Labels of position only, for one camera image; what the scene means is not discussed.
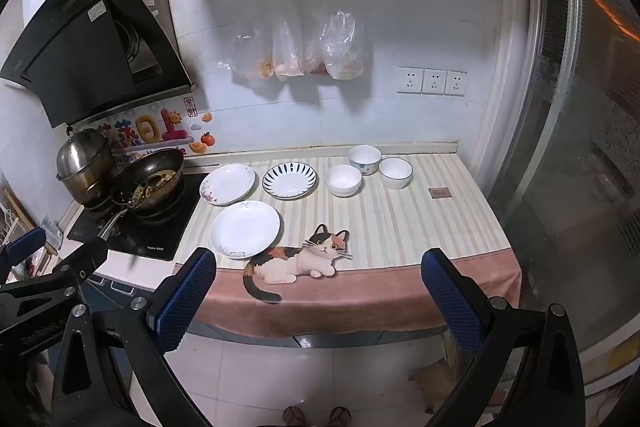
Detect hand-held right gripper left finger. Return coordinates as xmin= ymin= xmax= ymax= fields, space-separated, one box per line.
xmin=50 ymin=247 xmax=218 ymax=427

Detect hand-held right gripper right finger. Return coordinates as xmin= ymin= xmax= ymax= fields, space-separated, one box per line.
xmin=420 ymin=248 xmax=596 ymax=427

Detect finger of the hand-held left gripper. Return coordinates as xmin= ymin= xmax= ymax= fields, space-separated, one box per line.
xmin=0 ymin=237 xmax=110 ymax=358
xmin=0 ymin=227 xmax=48 ymax=280

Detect white blue-rimmed bowl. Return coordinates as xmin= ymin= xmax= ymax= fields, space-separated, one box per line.
xmin=378 ymin=157 xmax=414 ymax=190

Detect wooden rack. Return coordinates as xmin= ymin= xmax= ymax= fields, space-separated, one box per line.
xmin=0 ymin=184 xmax=63 ymax=258

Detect black induction cooktop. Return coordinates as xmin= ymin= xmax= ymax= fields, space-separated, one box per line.
xmin=67 ymin=172 xmax=208 ymax=262

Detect brown cardboard piece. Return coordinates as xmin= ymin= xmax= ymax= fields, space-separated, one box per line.
xmin=409 ymin=357 xmax=461 ymax=413

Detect large white plate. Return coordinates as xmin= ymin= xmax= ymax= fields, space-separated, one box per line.
xmin=209 ymin=201 xmax=282 ymax=259

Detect striped cat print mat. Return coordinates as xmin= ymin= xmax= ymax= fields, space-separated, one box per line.
xmin=172 ymin=151 xmax=523 ymax=340

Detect steel steamer pot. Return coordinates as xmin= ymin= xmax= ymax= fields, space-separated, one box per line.
xmin=56 ymin=128 xmax=118 ymax=208

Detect black wok with food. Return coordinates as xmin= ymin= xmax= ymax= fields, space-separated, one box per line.
xmin=97 ymin=148 xmax=185 ymax=240

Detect white floral plate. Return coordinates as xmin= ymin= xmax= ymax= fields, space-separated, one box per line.
xmin=199 ymin=163 xmax=255 ymax=206

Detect blue striped plate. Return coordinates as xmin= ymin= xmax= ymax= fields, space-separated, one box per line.
xmin=262 ymin=161 xmax=318 ymax=199

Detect plain white bowl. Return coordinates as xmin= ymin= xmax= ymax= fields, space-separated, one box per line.
xmin=325 ymin=165 xmax=363 ymax=197

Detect white patterned bowl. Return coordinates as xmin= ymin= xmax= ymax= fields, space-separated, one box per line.
xmin=348 ymin=145 xmax=383 ymax=176

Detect glass sliding door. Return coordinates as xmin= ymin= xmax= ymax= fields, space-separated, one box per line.
xmin=520 ymin=0 xmax=640 ymax=398

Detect black range hood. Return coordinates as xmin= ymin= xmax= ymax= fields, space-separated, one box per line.
xmin=0 ymin=0 xmax=196 ymax=128

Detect clear plastic bag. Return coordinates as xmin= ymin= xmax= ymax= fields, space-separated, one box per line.
xmin=303 ymin=0 xmax=337 ymax=76
xmin=322 ymin=11 xmax=371 ymax=80
xmin=272 ymin=0 xmax=305 ymax=82
xmin=218 ymin=19 xmax=275 ymax=80

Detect colourful wall stickers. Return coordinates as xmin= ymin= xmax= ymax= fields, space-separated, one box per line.
xmin=82 ymin=96 xmax=217 ymax=156

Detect white wall outlet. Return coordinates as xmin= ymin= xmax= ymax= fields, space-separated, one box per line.
xmin=397 ymin=67 xmax=424 ymax=94
xmin=445 ymin=70 xmax=468 ymax=97
xmin=422 ymin=69 xmax=447 ymax=96

